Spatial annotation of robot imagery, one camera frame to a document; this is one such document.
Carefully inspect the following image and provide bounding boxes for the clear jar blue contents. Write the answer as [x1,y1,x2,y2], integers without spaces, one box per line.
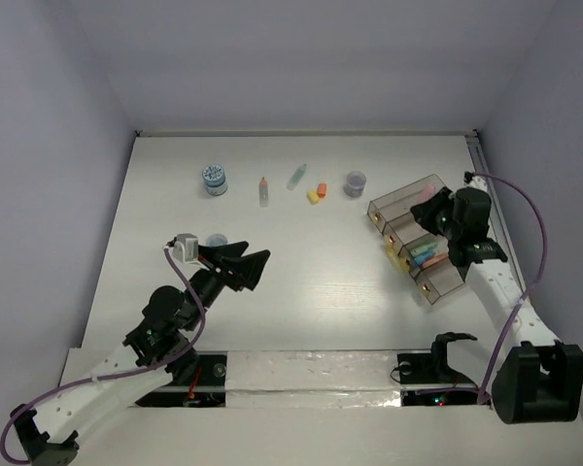
[206,233,228,248]

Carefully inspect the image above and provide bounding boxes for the blue lidded paint jar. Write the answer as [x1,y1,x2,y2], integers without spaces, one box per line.
[202,164,227,196]

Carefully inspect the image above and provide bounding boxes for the clear jar purple contents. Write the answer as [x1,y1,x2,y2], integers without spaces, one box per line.
[343,171,366,198]

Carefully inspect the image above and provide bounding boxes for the yellow highlighter cap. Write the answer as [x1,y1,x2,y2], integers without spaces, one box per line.
[307,190,320,205]

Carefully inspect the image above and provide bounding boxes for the pink highlighter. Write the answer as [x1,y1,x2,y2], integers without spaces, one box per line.
[417,183,436,204]

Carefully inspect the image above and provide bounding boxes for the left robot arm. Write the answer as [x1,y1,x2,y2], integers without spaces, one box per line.
[0,234,271,465]

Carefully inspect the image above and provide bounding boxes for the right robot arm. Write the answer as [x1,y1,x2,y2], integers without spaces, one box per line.
[410,186,583,424]

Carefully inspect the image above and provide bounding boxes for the orange highlighter cap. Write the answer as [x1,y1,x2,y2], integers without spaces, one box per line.
[317,183,327,198]

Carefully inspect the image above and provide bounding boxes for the silver foil strip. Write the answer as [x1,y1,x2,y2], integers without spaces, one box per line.
[224,350,401,409]

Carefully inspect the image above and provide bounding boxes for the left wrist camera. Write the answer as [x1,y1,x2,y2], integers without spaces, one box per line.
[166,233,199,264]

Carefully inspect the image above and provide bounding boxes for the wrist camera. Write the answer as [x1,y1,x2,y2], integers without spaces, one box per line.
[166,233,199,264]
[463,172,488,192]

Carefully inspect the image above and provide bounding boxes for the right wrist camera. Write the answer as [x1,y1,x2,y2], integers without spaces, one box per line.
[463,172,488,192]

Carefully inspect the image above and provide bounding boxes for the aluminium rail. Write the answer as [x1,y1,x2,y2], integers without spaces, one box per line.
[465,131,526,290]

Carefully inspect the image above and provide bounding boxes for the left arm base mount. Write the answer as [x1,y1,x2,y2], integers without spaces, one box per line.
[135,351,228,408]

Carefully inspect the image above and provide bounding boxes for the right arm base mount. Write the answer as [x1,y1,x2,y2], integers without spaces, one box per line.
[390,332,479,407]

